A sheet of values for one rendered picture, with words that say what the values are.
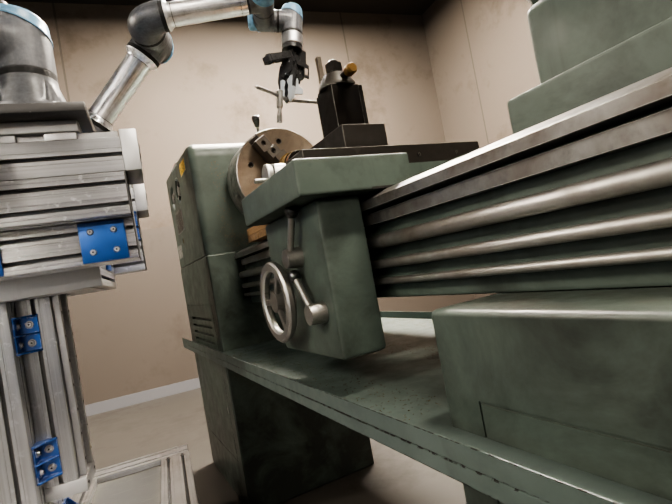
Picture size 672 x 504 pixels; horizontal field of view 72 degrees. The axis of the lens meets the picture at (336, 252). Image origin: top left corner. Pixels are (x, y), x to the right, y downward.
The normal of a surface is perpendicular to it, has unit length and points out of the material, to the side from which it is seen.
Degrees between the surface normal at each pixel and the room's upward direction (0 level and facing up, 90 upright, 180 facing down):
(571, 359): 90
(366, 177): 90
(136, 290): 90
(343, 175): 90
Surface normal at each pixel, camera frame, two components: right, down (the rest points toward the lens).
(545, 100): -0.88, 0.15
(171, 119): 0.35, -0.09
